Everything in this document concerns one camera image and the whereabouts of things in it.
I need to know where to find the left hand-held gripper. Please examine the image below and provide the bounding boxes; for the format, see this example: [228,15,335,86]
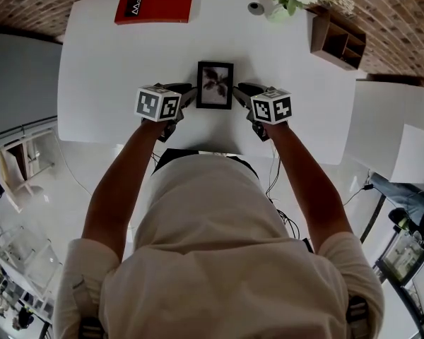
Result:
[134,82,199,143]

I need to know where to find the white desk with drawers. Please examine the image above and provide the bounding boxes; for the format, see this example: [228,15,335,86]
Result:
[57,0,356,166]

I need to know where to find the person's beige shirt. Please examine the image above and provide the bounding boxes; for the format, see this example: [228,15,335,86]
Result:
[52,153,387,339]

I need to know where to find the grey shoulder strap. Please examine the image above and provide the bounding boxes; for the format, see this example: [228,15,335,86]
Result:
[346,294,371,339]
[78,315,104,339]

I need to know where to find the person's black shorts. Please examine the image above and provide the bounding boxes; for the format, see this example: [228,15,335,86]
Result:
[154,148,259,180]

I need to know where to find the wooden chair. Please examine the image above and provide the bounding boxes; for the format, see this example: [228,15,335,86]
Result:
[0,128,57,214]

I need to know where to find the red book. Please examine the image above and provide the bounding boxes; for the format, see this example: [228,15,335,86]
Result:
[114,0,196,25]

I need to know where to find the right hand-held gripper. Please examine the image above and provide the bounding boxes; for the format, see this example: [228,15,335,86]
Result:
[232,82,294,143]

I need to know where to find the brown wooden organizer box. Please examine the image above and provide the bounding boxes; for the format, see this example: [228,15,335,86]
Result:
[310,6,367,72]

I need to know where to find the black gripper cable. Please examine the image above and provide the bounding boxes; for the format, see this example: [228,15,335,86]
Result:
[266,142,302,240]

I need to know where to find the black-framed window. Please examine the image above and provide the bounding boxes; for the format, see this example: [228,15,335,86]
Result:
[373,224,424,339]

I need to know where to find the black picture frame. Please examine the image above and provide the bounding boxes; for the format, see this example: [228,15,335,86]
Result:
[196,60,235,111]

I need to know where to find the person's left forearm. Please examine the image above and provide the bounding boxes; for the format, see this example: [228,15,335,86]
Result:
[81,119,167,261]

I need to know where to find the person's right forearm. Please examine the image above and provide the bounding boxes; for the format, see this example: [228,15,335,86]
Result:
[264,121,355,258]

